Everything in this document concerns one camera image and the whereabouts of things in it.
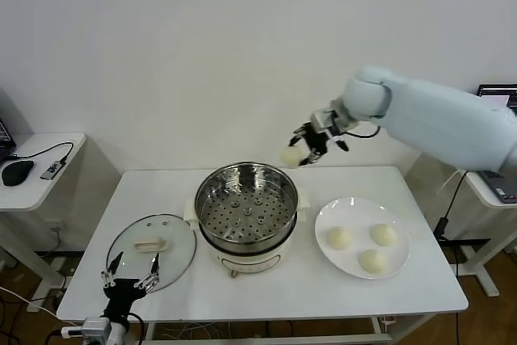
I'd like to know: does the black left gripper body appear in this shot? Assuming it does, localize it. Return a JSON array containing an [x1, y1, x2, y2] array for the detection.
[[99, 277, 149, 321]]

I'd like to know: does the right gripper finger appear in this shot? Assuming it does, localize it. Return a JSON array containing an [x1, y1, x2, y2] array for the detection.
[[287, 125, 310, 147], [297, 149, 325, 167]]

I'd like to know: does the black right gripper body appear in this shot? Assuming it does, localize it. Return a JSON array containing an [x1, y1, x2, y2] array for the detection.
[[302, 120, 334, 157]]

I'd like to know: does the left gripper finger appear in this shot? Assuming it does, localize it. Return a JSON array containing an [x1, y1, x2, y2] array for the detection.
[[135, 253, 162, 294], [100, 251, 124, 288]]

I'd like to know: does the white steamed baozi bun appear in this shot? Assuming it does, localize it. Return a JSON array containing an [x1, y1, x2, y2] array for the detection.
[[280, 146, 305, 169], [326, 226, 354, 250], [370, 223, 397, 248], [357, 248, 389, 276]]

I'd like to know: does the round glass pot lid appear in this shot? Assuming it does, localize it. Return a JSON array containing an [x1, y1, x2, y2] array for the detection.
[[106, 213, 198, 293]]

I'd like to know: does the perforated steel steamer basket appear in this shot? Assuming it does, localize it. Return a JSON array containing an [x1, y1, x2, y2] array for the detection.
[[194, 162, 300, 254]]

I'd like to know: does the large white round plate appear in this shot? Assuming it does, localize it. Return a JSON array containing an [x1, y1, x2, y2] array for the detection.
[[314, 197, 411, 280]]

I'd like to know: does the cream electric cooking pot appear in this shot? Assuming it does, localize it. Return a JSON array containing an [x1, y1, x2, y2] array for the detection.
[[183, 187, 311, 280]]

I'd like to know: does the white side table with mouse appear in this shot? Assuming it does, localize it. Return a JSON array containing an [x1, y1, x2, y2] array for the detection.
[[0, 132, 88, 289]]

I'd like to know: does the right robot arm blue sleeve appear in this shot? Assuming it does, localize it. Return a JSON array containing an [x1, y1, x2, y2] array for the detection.
[[329, 65, 517, 175]]

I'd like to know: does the grey usb hub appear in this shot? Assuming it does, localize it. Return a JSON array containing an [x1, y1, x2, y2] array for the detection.
[[40, 161, 68, 181]]

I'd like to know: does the black computer mouse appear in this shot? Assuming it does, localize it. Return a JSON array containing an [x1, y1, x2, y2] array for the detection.
[[2, 159, 36, 187]]

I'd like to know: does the black open laptop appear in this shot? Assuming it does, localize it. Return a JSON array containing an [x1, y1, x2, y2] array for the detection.
[[0, 116, 19, 164]]

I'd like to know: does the white side table with sticker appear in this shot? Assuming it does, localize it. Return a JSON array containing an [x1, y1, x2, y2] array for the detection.
[[456, 166, 517, 297]]

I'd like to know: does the grey open laptop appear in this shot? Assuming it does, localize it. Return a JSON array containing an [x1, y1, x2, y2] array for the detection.
[[476, 83, 517, 204]]

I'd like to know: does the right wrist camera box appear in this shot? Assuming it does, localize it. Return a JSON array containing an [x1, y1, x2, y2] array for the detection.
[[309, 107, 349, 152]]

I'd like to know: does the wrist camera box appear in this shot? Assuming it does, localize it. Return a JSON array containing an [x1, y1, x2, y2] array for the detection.
[[309, 107, 349, 152], [60, 318, 112, 340]]

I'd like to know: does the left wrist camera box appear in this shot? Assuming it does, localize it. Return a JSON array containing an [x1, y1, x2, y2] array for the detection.
[[60, 318, 112, 340]]

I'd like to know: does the white wall socket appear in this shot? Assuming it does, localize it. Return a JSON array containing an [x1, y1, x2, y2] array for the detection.
[[45, 219, 68, 236]]

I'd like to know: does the white floor cable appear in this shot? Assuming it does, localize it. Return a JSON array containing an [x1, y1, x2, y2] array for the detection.
[[0, 284, 78, 326]]

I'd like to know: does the white laptop cable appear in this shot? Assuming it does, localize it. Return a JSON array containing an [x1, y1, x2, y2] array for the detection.
[[438, 170, 465, 203]]

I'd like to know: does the black usb hub cable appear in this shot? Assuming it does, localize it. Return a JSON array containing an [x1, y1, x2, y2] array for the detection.
[[7, 141, 76, 164]]

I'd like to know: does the black laptop power cable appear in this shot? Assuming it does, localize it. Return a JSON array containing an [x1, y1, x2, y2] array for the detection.
[[435, 170, 469, 241]]

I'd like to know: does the white table frame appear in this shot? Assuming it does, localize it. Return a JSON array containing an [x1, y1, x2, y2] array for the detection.
[[137, 314, 445, 345]]

